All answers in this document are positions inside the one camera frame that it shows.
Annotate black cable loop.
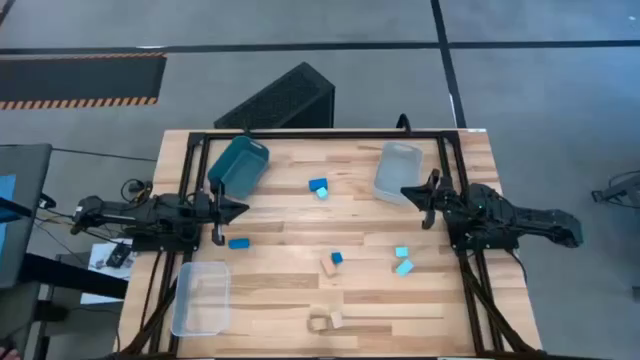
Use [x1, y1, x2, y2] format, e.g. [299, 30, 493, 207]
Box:
[121, 178, 154, 204]

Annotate white plastic bin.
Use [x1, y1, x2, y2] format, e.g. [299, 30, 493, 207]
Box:
[373, 141, 424, 206]

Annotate white paper sheet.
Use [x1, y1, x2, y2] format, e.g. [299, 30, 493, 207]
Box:
[79, 238, 136, 306]

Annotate wooden arch block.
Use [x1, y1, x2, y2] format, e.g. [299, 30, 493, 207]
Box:
[306, 313, 330, 333]

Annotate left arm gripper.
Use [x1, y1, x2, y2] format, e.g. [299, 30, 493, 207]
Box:
[196, 180, 250, 247]

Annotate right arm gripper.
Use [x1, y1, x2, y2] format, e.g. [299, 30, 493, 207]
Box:
[400, 168, 469, 232]

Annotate thin black floor cable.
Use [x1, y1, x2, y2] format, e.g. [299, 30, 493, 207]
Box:
[51, 147, 158, 163]

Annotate grey computer monitor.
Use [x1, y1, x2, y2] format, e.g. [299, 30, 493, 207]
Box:
[0, 143, 54, 291]

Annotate teal plastic bin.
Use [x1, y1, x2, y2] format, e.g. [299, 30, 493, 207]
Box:
[207, 135, 271, 201]

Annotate clear plastic bin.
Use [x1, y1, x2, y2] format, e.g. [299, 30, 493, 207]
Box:
[170, 261, 232, 337]

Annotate black tripod stand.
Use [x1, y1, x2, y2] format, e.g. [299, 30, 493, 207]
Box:
[591, 171, 640, 204]

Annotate black perforated box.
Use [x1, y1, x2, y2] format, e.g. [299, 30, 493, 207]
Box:
[213, 61, 336, 130]

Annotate black handheld controller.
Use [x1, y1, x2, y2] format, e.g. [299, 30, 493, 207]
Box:
[105, 242, 132, 269]

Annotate black metal rail frame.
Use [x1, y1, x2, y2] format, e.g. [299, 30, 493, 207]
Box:
[119, 128, 544, 359]

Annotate black hazard-striped floor mat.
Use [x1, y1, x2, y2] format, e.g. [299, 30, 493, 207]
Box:
[0, 52, 168, 111]

